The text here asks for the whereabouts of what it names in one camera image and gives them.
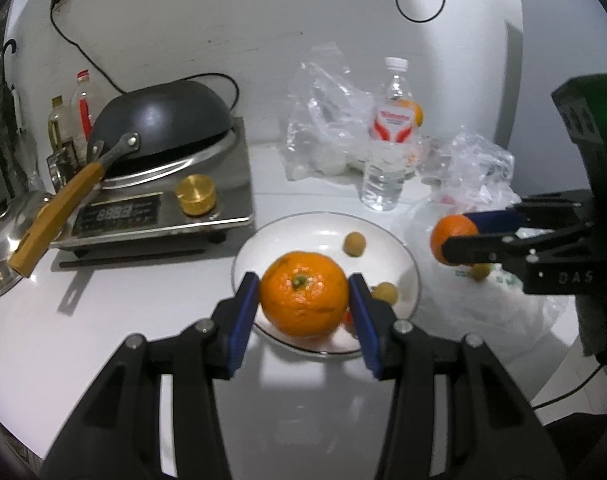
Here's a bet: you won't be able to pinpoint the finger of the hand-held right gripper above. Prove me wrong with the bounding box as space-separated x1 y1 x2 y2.
441 222 597 267
465 191 593 236

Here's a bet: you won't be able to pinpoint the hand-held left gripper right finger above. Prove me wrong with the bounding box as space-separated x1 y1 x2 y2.
347 272 567 480

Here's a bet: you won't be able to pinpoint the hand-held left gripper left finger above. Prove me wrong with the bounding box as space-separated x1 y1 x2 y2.
41 271 262 480

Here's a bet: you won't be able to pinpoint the mandarin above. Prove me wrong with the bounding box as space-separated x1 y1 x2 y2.
260 251 350 339
430 214 480 266

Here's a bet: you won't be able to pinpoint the printed plastic bag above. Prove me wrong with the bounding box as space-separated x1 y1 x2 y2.
389 194 570 363

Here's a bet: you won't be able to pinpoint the white plate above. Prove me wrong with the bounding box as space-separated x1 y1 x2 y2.
230 212 423 359

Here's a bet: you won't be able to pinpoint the crumpled clear plastic bag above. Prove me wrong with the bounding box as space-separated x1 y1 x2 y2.
420 126 523 213

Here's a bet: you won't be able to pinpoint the clear water bottle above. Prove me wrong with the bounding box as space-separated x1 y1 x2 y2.
361 57 424 212

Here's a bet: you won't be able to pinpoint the gold cooker knob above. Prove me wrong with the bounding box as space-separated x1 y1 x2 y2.
176 174 218 217

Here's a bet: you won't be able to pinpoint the steel induction cooker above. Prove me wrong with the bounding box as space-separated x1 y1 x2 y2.
48 116 257 253

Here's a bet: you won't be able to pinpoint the black wok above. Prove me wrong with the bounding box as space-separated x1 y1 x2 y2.
8 79 237 278

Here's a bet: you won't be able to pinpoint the metal utensil holder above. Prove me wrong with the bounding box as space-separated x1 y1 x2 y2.
46 150 82 192

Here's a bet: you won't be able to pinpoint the steel pot lid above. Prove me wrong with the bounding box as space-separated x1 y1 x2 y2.
0 190 55 302

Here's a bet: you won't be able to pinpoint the red cap bottle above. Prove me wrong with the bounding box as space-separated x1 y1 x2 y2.
70 70 106 147

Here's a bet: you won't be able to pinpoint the oil bottle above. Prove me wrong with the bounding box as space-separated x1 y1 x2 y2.
48 96 78 153

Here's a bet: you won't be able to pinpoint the grey vertical pipe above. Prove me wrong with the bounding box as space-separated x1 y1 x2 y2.
0 12 22 201

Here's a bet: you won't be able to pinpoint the thin black cable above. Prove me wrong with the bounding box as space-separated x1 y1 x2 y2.
530 362 607 407

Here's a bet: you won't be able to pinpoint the black cooker cable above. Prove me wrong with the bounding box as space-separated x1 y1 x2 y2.
50 2 241 117

